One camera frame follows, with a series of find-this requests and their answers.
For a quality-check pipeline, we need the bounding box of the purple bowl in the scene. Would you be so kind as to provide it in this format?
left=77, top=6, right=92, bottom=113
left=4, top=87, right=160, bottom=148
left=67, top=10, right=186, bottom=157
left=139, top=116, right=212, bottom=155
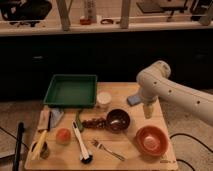
left=106, top=109, right=130, bottom=133

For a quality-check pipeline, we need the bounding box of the folded cloth with knife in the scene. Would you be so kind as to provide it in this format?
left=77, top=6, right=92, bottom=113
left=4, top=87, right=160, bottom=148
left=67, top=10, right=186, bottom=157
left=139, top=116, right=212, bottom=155
left=37, top=108, right=64, bottom=132

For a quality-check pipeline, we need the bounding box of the black pole at left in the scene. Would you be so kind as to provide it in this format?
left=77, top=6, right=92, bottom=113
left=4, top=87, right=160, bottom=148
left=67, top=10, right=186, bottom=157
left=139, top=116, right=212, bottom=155
left=12, top=122, right=24, bottom=171

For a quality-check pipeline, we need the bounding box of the white round container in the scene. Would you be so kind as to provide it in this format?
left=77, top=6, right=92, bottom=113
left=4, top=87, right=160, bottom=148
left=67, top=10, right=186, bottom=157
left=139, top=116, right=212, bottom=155
left=96, top=92, right=112, bottom=109

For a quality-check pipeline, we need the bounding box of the dark round cup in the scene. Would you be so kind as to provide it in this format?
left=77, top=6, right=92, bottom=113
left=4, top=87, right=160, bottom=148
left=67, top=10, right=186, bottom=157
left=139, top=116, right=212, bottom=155
left=40, top=143, right=50, bottom=159

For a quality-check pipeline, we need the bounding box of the red object on shelf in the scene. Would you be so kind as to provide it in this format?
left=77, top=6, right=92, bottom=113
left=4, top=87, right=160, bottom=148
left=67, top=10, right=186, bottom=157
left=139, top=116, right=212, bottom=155
left=79, top=16, right=92, bottom=25

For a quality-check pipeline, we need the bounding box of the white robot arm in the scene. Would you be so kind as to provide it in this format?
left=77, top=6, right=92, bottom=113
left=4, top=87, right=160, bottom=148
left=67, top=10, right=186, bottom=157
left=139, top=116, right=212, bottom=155
left=136, top=61, right=213, bottom=127

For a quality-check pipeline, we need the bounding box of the blue sponge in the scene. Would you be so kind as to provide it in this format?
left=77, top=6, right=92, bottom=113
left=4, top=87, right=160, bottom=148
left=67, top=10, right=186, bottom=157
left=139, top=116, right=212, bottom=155
left=127, top=94, right=141, bottom=106

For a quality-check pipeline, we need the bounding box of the black cable on floor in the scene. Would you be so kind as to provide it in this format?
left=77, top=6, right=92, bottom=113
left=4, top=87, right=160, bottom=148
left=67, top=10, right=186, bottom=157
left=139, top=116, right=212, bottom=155
left=169, top=132, right=213, bottom=171

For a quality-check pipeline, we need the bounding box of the orange red bowl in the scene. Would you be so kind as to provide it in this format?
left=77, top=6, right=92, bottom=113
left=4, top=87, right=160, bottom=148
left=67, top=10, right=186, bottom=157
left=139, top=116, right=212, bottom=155
left=135, top=125, right=168, bottom=157

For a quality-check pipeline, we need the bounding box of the green plastic tray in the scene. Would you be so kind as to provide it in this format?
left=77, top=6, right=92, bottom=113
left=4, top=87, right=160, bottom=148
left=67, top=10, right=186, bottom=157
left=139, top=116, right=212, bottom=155
left=43, top=74, right=97, bottom=108

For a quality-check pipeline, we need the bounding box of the silver fork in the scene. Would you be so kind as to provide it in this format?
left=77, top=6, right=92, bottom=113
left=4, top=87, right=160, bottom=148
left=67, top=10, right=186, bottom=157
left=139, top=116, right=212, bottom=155
left=91, top=139, right=125, bottom=161

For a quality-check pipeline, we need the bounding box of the bunch of dark grapes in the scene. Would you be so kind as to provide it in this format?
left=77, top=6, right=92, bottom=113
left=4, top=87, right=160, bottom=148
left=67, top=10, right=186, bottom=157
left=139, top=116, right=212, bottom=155
left=82, top=117, right=106, bottom=129

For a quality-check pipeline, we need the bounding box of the black office chair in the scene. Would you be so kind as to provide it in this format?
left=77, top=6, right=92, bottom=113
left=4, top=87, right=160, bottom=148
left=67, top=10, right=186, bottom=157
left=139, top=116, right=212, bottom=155
left=0, top=0, right=52, bottom=27

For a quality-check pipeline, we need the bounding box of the green vegetable toy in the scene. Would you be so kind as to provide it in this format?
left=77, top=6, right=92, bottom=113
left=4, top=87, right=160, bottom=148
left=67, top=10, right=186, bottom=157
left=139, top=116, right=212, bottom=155
left=75, top=109, right=84, bottom=132

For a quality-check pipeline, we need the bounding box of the red orange fruit toy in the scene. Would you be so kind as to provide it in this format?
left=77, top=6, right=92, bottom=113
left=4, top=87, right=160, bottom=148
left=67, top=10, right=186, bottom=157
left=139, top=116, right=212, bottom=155
left=56, top=128, right=71, bottom=145

